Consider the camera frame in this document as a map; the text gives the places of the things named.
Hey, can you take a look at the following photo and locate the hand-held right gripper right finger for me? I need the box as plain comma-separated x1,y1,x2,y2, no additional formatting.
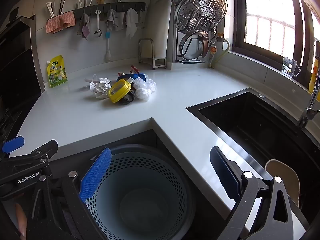
209,146,296,240

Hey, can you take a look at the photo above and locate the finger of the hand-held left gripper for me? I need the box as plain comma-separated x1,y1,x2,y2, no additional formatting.
0,136,25,158
0,140,58,172

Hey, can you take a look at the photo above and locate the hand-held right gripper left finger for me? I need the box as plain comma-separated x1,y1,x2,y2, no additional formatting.
27,147,112,240

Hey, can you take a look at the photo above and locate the perforated light blue waste basket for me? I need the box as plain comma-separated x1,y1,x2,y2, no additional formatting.
82,144,197,240

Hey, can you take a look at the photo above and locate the white tissue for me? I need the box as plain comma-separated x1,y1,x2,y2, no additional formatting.
89,74,112,100

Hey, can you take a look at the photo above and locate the dark grey fuzzy sock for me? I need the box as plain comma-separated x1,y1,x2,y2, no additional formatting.
119,90,136,105

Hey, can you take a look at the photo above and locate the yellow round lid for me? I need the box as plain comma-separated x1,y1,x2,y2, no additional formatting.
109,79,132,103

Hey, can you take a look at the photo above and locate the white plastic bag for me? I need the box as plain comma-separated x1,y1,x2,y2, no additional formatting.
135,77,157,102

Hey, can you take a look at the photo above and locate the blue plastic wrapper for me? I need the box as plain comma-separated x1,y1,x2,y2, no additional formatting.
122,73,146,82

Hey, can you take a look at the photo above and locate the person's left hand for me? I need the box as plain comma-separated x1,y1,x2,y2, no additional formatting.
15,202,28,239

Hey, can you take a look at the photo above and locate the black kitchen sink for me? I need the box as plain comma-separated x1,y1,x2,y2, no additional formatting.
186,88,320,205

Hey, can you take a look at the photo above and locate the black stove unit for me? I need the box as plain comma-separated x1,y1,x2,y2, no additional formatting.
0,15,44,140

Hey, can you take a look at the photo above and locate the yellow green spout pouch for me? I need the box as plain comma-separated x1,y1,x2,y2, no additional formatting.
46,54,68,88

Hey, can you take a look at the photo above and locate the metal faucet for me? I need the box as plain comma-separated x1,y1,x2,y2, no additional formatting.
297,40,320,129

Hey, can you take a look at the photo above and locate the blue white bottle brush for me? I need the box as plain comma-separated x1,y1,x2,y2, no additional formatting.
104,31,112,61

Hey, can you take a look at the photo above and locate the pink waffle cloth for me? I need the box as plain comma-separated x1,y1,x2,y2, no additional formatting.
45,12,76,34

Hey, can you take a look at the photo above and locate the printed glass mug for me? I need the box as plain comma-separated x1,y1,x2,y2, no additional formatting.
282,56,301,78

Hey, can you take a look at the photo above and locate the grey rag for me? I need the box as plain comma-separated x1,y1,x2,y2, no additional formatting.
76,12,90,37

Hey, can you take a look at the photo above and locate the metal cutting board stand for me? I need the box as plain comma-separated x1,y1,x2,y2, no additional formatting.
138,38,167,70

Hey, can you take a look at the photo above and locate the bundle of white chopsticks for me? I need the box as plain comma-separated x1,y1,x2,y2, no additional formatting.
46,1,56,18

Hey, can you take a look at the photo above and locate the grey white hanging cloth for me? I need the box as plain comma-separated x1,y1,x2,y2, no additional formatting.
105,9,125,32

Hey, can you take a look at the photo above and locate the dark framed window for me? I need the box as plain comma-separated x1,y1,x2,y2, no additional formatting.
232,0,320,65

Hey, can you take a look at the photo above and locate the white cutting board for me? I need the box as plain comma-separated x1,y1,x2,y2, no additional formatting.
142,0,174,59

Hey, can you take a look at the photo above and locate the perforated metal steamer plate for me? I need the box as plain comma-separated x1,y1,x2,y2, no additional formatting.
174,0,228,32

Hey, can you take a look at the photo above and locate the gas valve with yellow hose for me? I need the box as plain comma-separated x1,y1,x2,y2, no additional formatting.
209,33,232,68

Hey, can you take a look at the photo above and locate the black wire lid rack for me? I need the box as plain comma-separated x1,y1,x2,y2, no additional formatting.
175,27,218,64

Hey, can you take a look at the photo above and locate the pot lid with brown handle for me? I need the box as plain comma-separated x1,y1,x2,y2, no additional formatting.
179,30,215,59

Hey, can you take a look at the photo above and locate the metal spoon with smiley handle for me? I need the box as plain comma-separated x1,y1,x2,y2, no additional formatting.
94,9,102,37

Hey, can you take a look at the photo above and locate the dark grey wall hook rail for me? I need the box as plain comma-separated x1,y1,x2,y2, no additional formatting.
49,2,146,20

